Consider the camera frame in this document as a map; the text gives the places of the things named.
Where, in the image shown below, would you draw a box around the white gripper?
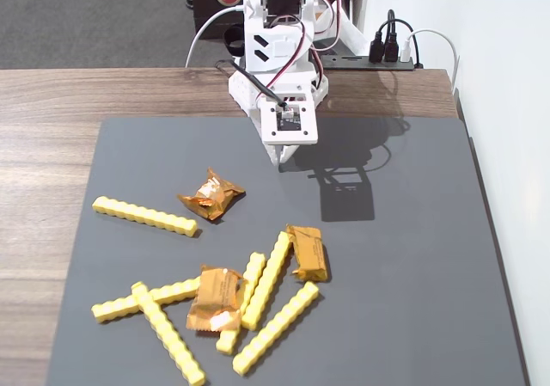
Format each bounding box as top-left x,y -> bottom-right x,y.
247,104 -> 317,166

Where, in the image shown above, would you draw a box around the yellow crinkle toy fry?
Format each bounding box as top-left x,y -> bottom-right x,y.
216,251 -> 267,356
92,195 -> 199,237
241,230 -> 292,332
131,281 -> 206,386
232,280 -> 321,377
91,276 -> 202,323

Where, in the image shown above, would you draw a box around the crumpled orange candy wrapper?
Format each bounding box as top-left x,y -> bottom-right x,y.
177,166 -> 247,223

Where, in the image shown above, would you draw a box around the flat orange candy packet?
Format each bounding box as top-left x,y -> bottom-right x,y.
285,224 -> 331,284

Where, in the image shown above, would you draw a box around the black power strip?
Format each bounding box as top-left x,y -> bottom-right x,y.
315,52 -> 425,72

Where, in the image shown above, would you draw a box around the black box with round logo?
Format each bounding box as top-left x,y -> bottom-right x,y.
191,0 -> 250,41

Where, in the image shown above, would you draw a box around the orange candy packet white end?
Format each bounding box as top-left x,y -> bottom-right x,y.
186,264 -> 246,334

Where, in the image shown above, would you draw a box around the dark grey mat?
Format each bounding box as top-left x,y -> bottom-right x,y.
45,117 -> 532,386

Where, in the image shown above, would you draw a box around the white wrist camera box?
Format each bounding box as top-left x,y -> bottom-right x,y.
260,101 -> 319,146

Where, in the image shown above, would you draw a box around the black camera cable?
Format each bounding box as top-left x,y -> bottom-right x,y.
214,58 -> 290,111

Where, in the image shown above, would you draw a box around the red white black servo wires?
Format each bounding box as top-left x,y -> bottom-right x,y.
298,0 -> 345,93

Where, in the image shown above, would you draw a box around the black plug with cable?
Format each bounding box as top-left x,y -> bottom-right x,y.
383,9 -> 416,64
368,18 -> 396,64

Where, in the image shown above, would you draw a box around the white cable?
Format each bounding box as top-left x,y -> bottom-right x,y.
185,6 -> 246,69

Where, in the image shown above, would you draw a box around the white plug with cable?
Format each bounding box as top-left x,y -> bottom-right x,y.
401,28 -> 460,97

